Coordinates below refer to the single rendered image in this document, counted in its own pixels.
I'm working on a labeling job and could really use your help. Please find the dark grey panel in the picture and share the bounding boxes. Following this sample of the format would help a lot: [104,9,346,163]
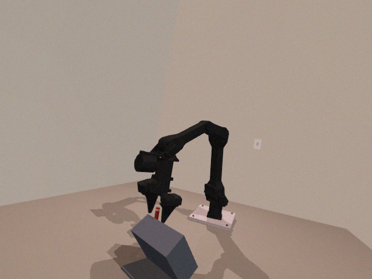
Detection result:
[121,215,198,279]

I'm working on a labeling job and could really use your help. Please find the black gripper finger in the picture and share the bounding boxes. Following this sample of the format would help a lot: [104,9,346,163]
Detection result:
[160,203,178,223]
[145,194,158,213]

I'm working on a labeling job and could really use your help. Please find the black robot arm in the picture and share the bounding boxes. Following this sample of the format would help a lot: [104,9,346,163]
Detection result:
[134,120,229,220]

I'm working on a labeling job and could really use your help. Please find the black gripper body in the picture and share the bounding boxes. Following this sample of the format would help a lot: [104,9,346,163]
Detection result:
[152,172,182,206]

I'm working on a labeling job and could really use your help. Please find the red cylindrical peg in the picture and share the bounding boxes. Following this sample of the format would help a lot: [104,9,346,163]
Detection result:
[154,208,160,220]

